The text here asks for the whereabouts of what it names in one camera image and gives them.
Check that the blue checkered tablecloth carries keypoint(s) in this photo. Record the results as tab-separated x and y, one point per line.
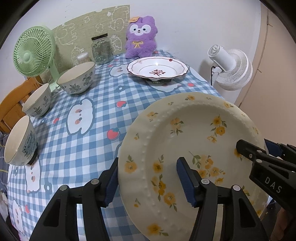
81	135

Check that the green cartoon board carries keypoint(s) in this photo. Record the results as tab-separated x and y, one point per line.
74	36

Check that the round yellow flower plate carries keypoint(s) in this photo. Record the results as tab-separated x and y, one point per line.
203	129

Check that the green desk fan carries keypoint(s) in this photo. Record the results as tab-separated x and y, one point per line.
34	53

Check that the glass jar black lid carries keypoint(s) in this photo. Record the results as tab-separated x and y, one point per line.
101	49

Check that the grey plaid pillow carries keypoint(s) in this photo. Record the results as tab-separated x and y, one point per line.
4	167

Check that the ceramic bowl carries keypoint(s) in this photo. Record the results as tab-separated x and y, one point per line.
21	147
77	79
39	102

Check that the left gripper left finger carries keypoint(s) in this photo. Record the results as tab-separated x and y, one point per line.
59	219

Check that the purple plush bunny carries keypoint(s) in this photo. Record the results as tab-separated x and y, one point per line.
140	37

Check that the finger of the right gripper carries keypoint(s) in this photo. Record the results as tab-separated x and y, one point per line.
284	152
252	152

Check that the white red trim plate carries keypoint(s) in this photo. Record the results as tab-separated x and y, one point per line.
157	68

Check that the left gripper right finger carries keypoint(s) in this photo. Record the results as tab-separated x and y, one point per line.
240	220

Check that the white floor fan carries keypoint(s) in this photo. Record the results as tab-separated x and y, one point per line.
236	68

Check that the cotton swab container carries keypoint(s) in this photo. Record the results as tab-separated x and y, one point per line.
83	58

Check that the wooden bed headboard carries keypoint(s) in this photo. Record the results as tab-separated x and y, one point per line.
11	106

